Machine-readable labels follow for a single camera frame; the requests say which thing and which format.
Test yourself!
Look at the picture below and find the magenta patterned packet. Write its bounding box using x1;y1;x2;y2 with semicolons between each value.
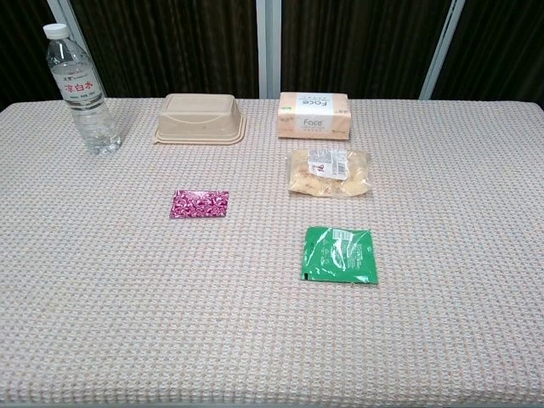
169;189;230;220

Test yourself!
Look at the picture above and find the clear bag of snacks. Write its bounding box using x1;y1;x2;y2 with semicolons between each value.
286;148;372;197

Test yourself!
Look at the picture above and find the green foil sachet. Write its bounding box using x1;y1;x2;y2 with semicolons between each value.
300;225;379;285

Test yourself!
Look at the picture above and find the peach facial tissue pack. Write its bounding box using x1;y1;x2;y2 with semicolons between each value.
277;91;353;140

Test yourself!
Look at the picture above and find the beige lidded food container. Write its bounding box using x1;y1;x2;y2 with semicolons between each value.
152;93;248;146

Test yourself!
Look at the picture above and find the pink woven tablecloth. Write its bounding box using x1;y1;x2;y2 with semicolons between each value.
0;98;544;408

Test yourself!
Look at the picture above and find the dark corrugated partition panel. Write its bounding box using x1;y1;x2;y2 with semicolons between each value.
431;0;544;112
280;0;452;100
69;0;259;99
0;0;65;111

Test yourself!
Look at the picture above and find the clear plastic water bottle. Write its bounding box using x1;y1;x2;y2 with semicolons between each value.
42;23;123;156

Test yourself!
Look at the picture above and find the grey partition post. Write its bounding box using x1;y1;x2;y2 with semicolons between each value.
417;0;465;101
45;0;108;99
255;0;283;100

